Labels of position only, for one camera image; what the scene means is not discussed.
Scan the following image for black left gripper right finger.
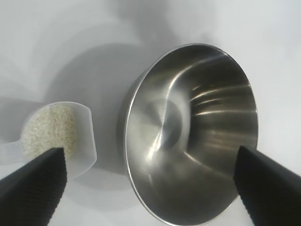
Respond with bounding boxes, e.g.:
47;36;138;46
233;145;301;226

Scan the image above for white rice grains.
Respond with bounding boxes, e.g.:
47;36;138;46
21;103;79;159

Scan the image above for clear plastic measuring cup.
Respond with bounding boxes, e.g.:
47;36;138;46
0;101;98;180

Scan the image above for stainless steel mixing bowl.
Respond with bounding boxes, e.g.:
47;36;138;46
117;42;260;226

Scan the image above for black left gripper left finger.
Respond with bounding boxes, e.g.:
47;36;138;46
0;147;69;226

